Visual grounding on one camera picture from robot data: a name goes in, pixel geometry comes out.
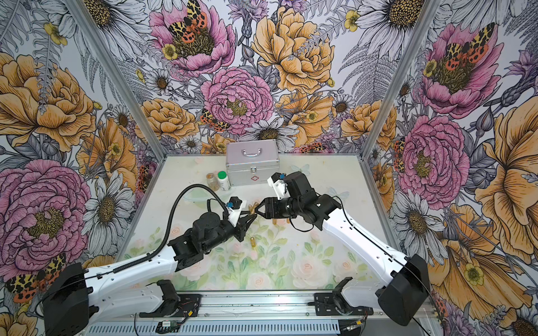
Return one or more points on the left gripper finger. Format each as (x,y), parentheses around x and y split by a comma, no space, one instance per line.
(249,217)
(248,229)

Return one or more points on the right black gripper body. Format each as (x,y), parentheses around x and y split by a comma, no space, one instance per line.
(280,208)

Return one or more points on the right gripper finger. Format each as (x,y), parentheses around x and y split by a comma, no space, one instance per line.
(262,214)
(260,206)

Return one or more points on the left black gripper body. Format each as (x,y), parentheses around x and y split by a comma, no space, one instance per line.
(238,231)

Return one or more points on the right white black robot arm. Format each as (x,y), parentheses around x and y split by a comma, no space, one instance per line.
(405,283)

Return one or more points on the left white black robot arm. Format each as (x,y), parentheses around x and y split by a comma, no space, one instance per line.
(81,296)

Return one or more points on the white bottle green cap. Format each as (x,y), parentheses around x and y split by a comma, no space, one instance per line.
(223,180)

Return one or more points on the silver aluminium first aid case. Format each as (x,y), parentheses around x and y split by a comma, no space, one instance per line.
(251,162)

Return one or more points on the clear jar brown contents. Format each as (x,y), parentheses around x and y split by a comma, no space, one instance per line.
(213,182)

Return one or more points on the small green circuit board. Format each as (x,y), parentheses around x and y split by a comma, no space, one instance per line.
(165,327)

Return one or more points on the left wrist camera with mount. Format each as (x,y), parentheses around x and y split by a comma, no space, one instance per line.
(235,207)

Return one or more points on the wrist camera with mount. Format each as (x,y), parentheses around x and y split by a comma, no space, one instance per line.
(235,207)
(276,182)

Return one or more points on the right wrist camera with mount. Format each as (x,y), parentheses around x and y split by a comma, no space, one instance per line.
(276,182)

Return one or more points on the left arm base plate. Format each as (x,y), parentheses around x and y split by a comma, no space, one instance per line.
(173,304)

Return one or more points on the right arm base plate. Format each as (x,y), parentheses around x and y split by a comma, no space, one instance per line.
(334,304)

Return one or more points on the aluminium front rail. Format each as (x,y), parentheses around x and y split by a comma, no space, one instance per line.
(229,304)

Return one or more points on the left aluminium corner post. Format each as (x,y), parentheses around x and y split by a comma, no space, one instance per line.
(106,59)

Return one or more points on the aluminium corner post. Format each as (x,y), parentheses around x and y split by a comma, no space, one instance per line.
(419,34)
(106,59)

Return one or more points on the right aluminium corner post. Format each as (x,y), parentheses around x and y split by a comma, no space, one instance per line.
(419,34)

